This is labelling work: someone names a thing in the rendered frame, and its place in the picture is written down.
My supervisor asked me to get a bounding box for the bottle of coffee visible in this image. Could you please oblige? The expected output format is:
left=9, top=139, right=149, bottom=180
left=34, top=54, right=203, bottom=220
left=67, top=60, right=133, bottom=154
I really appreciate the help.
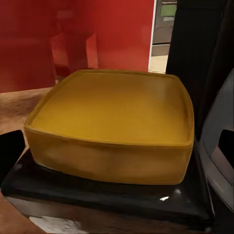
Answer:
left=0, top=67, right=216, bottom=234

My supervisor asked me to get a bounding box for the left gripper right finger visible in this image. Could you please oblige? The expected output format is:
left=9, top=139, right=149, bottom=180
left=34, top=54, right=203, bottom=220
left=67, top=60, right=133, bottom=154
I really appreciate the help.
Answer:
left=218, top=129, right=234, bottom=168

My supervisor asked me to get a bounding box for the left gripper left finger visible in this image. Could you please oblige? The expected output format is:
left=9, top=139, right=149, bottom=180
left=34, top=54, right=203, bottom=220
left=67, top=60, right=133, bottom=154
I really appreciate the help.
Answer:
left=0, top=130, right=25, bottom=188

